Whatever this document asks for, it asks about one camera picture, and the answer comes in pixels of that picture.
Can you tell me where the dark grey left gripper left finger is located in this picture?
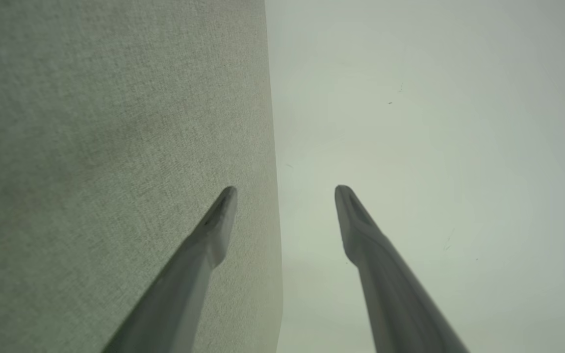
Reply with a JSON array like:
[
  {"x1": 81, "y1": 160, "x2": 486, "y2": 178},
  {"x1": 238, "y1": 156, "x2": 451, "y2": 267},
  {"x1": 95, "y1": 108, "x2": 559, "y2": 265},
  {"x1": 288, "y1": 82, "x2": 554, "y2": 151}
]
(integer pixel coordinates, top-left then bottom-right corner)
[{"x1": 102, "y1": 186, "x2": 238, "y2": 353}]

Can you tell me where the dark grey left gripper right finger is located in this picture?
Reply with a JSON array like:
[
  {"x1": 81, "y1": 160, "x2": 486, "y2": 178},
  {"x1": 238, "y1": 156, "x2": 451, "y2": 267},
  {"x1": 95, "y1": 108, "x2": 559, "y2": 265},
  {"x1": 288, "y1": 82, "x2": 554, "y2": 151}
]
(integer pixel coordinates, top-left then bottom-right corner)
[{"x1": 334, "y1": 185, "x2": 469, "y2": 353}]

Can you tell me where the grey fabric sofa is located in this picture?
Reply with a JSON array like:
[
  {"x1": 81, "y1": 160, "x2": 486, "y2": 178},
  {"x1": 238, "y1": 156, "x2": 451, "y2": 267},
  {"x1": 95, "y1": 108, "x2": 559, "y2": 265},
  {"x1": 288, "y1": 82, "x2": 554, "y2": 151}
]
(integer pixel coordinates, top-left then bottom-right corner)
[{"x1": 0, "y1": 0, "x2": 283, "y2": 353}]

